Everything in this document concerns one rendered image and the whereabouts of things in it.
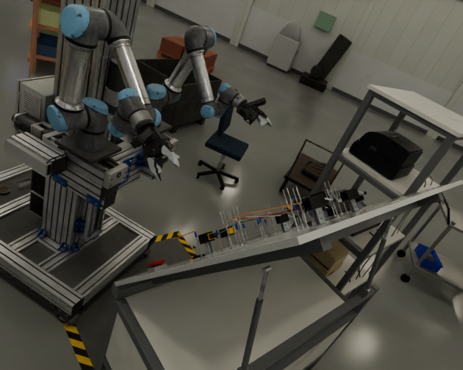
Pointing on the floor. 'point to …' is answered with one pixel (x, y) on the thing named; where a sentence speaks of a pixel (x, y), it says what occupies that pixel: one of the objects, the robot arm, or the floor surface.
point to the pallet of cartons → (167, 47)
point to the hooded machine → (285, 47)
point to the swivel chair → (221, 143)
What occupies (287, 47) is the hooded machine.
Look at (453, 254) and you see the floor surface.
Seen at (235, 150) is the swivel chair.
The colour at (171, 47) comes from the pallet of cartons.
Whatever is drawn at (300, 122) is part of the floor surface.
